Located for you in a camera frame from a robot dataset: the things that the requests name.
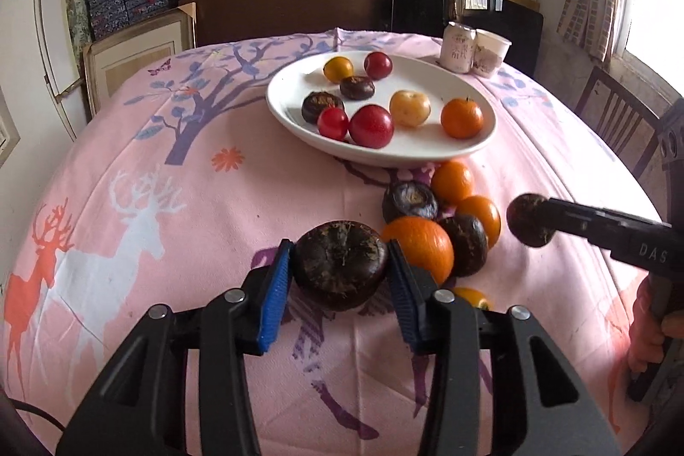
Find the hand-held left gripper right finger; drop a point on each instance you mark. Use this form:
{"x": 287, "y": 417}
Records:
{"x": 403, "y": 295}

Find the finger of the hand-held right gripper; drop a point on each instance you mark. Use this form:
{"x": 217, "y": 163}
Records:
{"x": 598, "y": 226}

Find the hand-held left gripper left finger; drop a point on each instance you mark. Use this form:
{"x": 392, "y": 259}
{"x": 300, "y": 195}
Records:
{"x": 275, "y": 295}

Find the dark water chestnut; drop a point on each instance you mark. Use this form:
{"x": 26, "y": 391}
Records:
{"x": 340, "y": 263}
{"x": 322, "y": 107}
{"x": 467, "y": 245}
{"x": 409, "y": 201}
{"x": 357, "y": 87}
{"x": 526, "y": 220}

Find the white plate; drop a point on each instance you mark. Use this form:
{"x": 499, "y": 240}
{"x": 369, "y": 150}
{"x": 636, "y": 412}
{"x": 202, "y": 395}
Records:
{"x": 427, "y": 143}

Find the large red cherry tomato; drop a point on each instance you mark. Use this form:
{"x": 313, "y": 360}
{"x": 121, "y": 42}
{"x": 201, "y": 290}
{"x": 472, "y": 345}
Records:
{"x": 371, "y": 126}

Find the orange mandarin with stem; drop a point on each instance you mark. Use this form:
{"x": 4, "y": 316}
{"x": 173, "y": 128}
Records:
{"x": 461, "y": 118}

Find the small red cherry tomato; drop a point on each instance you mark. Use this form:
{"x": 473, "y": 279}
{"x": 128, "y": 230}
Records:
{"x": 333, "y": 123}

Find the pale yellow round fruit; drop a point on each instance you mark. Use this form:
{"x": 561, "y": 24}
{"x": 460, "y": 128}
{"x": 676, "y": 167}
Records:
{"x": 410, "y": 108}

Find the small yellow-orange citrus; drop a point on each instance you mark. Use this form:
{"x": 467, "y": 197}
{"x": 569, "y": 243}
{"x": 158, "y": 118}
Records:
{"x": 337, "y": 68}

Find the person's right hand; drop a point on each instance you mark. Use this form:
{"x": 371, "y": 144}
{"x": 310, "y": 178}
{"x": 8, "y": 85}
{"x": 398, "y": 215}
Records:
{"x": 641, "y": 328}

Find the large orange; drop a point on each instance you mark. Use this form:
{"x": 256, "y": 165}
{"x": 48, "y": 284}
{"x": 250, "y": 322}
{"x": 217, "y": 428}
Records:
{"x": 422, "y": 245}

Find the dark wooden slatted chair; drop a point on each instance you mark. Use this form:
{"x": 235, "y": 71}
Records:
{"x": 628, "y": 88}

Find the large yellow-orange citrus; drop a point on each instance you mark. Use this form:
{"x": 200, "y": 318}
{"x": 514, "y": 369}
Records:
{"x": 473, "y": 298}

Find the small orange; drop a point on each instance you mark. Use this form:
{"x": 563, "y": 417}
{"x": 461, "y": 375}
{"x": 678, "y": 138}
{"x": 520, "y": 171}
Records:
{"x": 483, "y": 218}
{"x": 452, "y": 181}

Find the black matte panel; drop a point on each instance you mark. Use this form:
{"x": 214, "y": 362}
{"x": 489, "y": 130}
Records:
{"x": 521, "y": 34}

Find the pink deer print tablecloth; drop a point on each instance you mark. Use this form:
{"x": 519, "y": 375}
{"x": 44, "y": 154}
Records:
{"x": 160, "y": 141}

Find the white paper cup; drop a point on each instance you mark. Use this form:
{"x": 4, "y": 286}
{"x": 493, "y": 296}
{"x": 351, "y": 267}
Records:
{"x": 490, "y": 54}

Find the white drink can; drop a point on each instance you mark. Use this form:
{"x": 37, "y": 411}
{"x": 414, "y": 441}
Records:
{"x": 457, "y": 47}

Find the beige framed panel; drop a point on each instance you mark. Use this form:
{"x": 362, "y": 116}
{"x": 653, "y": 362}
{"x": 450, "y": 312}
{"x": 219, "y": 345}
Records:
{"x": 133, "y": 60}

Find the black glossy panel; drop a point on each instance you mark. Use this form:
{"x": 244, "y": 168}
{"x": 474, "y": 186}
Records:
{"x": 419, "y": 4}

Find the brown wooden board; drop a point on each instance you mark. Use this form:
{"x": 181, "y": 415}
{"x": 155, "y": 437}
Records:
{"x": 278, "y": 12}

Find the white framed window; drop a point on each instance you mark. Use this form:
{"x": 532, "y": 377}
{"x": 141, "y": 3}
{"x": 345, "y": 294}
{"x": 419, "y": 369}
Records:
{"x": 8, "y": 130}

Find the white leaning door panel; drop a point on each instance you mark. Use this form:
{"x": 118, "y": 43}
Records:
{"x": 53, "y": 50}

